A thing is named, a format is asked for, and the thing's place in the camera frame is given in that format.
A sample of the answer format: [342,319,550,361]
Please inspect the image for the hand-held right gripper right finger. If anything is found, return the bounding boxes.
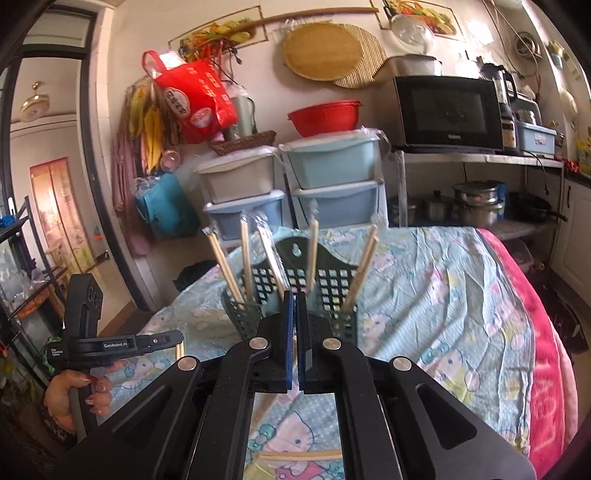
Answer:
[297,291,539,480]

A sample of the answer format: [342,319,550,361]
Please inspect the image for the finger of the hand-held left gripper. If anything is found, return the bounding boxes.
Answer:
[135,329,186,355]

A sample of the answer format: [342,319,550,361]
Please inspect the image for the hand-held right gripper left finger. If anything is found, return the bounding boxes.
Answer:
[60,290,297,480]

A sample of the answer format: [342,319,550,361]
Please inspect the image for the green plastic utensil holder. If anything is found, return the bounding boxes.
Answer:
[222,237,366,343]

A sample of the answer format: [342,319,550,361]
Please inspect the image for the person's left forearm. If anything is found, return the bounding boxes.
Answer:
[0,408,75,480]

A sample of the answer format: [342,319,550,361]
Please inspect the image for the person's left hand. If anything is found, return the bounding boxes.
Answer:
[43,371,114,435]

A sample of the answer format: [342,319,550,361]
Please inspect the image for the black bag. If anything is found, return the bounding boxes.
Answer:
[174,260,218,292]

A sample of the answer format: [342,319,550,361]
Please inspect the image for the black metal storage rack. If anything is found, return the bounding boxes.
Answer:
[0,196,71,385]

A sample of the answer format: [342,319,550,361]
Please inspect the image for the printed door curtain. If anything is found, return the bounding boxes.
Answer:
[30,157,98,278]

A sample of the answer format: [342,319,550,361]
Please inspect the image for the cartoon printed blanket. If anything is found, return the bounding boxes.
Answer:
[111,226,537,480]

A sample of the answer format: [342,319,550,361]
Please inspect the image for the blue hanging bag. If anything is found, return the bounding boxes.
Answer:
[135,173,202,241]

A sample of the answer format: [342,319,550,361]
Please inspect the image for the pink hanging towel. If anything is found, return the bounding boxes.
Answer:
[111,134,153,256]

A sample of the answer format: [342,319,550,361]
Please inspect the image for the steel pot with lid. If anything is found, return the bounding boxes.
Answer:
[390,196,419,227]

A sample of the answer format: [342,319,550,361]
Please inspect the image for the cream storage drawer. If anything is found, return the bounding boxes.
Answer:
[194,147,278,204]

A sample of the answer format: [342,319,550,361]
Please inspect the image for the light blue storage drawer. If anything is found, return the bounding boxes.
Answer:
[278,129,382,190]

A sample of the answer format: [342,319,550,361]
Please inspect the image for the small steel pot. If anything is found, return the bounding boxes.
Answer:
[422,189,456,223]

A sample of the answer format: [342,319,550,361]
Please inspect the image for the yellow hanging cloths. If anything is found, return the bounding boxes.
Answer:
[129,85,165,172]

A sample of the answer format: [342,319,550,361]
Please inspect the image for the brown wicker basket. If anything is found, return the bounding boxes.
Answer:
[210,130,277,157]

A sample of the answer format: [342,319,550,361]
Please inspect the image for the gold ceiling lamp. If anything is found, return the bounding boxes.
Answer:
[18,82,51,123]

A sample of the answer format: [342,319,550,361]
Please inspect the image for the stack of steel pots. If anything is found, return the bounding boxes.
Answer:
[451,181,505,227]

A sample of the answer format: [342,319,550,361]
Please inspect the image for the red plastic colander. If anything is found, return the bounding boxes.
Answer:
[287,100,363,138]

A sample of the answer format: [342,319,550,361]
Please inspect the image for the grey green thermos bottle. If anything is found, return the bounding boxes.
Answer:
[226,95,255,140]

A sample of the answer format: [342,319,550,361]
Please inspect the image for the clear plastic bin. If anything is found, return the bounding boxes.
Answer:
[510,237,539,273]

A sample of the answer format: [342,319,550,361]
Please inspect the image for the red shopping bag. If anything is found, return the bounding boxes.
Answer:
[142,50,240,145]

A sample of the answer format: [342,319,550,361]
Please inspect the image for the metal kitchen shelf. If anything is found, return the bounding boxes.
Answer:
[385,150,567,241]

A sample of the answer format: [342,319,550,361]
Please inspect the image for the pink fleece blanket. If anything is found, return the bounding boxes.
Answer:
[478,228,581,479]

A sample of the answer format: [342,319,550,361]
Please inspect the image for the black frying pan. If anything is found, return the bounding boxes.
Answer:
[508,191,569,223]

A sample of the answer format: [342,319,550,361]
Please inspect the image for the black plastic bags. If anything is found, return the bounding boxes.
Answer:
[545,284,590,354]

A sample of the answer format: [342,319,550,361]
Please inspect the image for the black microwave oven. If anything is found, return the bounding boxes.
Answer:
[393,75,504,153]

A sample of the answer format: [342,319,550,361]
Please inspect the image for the round woven mat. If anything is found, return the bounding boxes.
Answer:
[332,25,388,89]

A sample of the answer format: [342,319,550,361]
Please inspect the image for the round wooden board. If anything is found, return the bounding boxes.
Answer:
[283,23,363,82]

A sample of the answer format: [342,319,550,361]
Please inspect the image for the dark sauce bottle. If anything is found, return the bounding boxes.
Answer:
[500,102,519,156]

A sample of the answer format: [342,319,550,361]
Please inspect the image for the white kitchen cabinet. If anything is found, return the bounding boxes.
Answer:
[561,178,591,288]

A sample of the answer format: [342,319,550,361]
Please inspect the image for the blue plastic box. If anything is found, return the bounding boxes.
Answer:
[517,121,557,156]

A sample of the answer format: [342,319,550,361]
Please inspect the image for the steel kitchen appliance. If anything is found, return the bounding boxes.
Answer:
[512,92,541,126]

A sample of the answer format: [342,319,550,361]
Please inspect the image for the black electric kettle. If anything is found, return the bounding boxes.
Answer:
[480,62,518,105]

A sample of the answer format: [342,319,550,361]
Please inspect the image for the long wooden pole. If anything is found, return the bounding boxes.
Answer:
[180,7,380,52]

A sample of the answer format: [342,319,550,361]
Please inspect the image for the clear plastic food cover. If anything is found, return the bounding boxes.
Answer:
[390,14,435,49]

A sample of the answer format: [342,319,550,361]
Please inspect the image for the black door frame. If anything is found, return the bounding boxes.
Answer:
[0,9,158,315]

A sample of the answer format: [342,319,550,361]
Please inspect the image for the white wire rack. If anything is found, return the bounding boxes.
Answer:
[272,18,306,45]

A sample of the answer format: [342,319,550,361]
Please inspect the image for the fruit basket wall poster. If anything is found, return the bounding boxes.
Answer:
[381,0,465,43]

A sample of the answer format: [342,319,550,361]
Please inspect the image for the coiled cable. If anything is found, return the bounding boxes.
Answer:
[512,30,544,61]

